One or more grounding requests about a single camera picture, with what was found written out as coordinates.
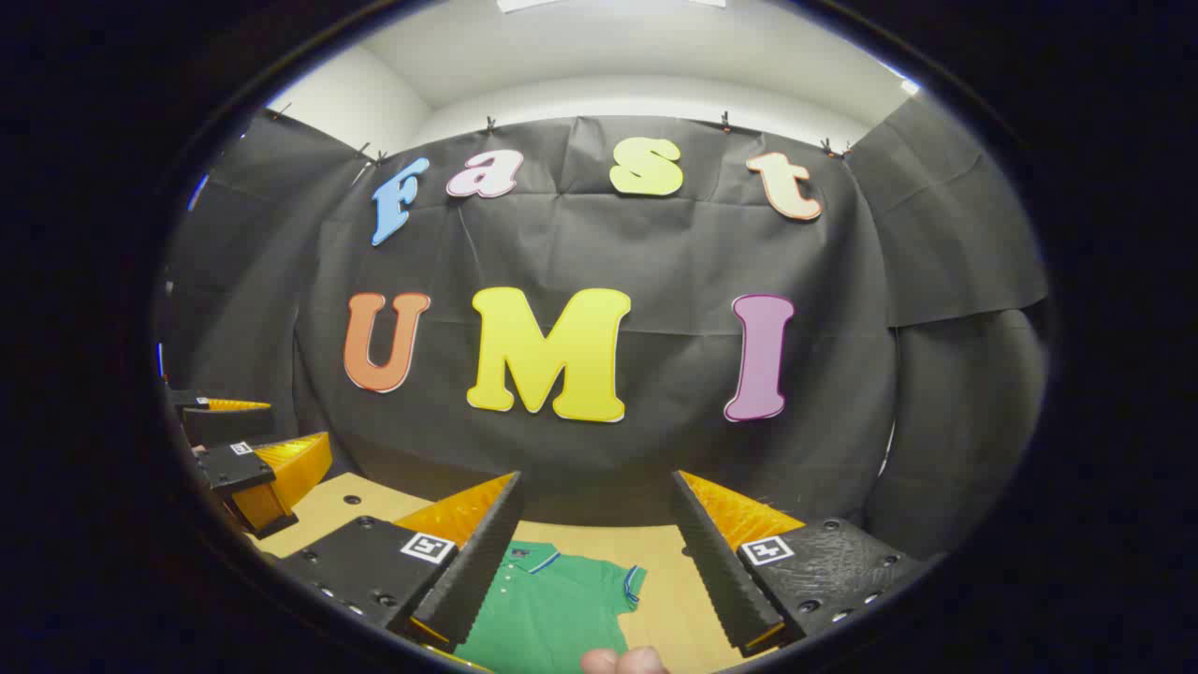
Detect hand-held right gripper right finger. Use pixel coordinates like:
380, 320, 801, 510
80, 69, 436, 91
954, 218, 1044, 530
670, 470, 928, 658

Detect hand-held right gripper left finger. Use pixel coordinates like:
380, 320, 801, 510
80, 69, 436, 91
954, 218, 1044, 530
276, 471, 525, 654

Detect green T-shirt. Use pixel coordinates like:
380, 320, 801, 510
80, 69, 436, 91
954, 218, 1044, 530
456, 541, 649, 674

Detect black backdrop cloth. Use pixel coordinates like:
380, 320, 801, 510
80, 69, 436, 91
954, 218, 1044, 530
159, 94, 1051, 563

